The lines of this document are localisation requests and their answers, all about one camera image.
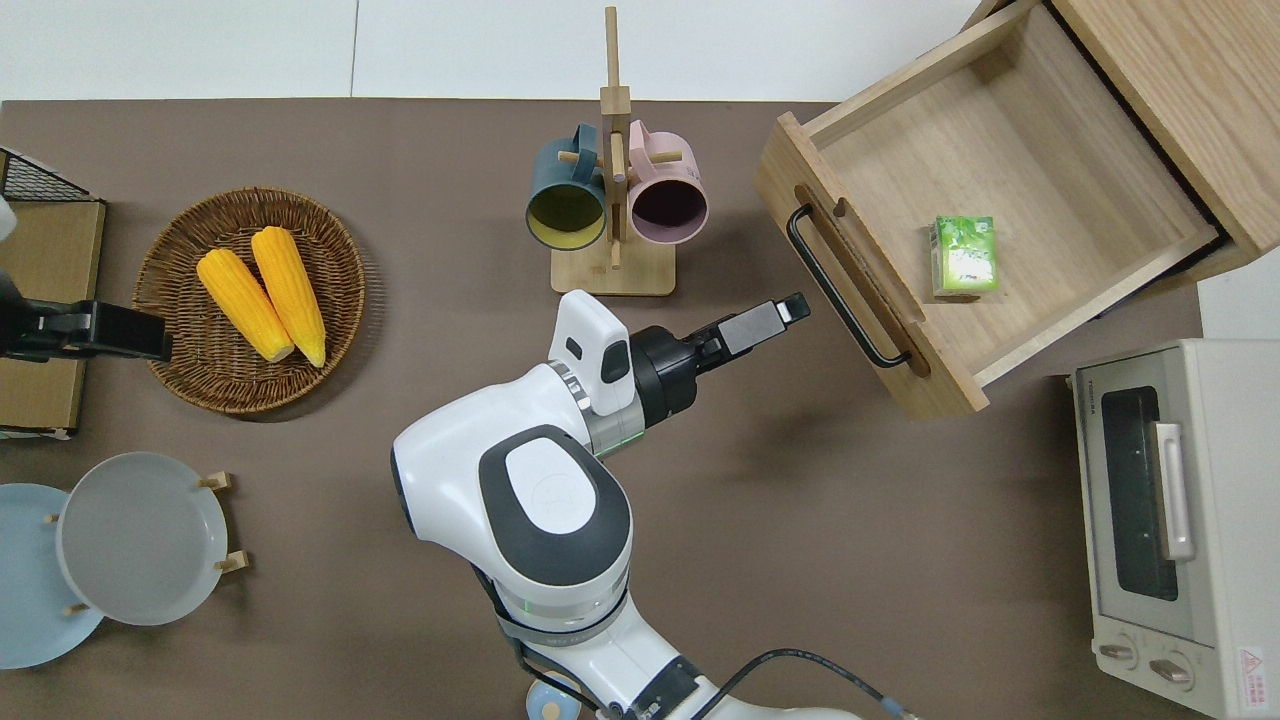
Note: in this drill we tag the green juice carton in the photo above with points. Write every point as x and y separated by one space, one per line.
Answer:
965 255

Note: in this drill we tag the brown table mat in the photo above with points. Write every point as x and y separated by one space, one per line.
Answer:
800 520

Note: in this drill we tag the light blue plate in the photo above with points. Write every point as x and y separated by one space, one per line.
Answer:
25 580

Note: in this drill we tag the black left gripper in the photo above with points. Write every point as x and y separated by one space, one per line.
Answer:
50 330

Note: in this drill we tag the wooden plate rack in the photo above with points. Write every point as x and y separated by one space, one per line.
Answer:
222 480

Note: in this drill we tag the white toaster oven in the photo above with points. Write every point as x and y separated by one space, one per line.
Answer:
1230 520

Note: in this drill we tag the grey oven knob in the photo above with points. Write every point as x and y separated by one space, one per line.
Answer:
1118 652
1170 670

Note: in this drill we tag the light wooden cabinet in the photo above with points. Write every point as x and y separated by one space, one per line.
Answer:
1190 110

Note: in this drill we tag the wooden drawer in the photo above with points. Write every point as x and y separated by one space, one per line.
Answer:
1020 150

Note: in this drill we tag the yellow corn cob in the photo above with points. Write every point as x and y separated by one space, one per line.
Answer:
290 295
245 305

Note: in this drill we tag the wooden mug rack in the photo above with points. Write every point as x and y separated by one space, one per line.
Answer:
615 275

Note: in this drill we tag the pink mug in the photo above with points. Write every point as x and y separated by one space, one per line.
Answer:
668 205

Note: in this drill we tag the grey plate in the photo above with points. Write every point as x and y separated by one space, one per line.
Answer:
140 540

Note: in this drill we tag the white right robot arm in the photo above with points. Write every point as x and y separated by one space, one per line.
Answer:
450 480

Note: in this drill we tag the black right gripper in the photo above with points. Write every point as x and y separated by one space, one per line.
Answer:
665 370

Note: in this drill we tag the dark blue mug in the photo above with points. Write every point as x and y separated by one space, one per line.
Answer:
565 210

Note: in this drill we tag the brown wicker basket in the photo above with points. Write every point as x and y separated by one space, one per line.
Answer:
180 370

